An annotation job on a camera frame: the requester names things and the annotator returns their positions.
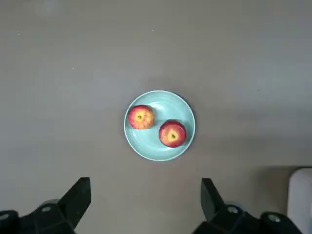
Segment white plastic storage box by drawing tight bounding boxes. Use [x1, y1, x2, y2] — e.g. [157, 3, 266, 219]
[287, 170, 297, 234]

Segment yellow mottled red apple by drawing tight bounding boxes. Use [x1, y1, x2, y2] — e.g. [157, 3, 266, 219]
[127, 104, 156, 130]

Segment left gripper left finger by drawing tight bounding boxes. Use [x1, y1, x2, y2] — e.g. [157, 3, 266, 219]
[0, 177, 91, 234]

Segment white box lid grey clips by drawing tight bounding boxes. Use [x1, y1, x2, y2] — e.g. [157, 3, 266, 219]
[292, 168, 312, 234]

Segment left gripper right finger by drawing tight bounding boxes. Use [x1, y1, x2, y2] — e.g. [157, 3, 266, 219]
[192, 178, 303, 234]

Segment green round plate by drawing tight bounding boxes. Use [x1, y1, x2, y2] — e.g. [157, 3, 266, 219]
[123, 90, 196, 162]

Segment dark red apple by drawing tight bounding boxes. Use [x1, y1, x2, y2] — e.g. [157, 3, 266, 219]
[158, 119, 188, 149]

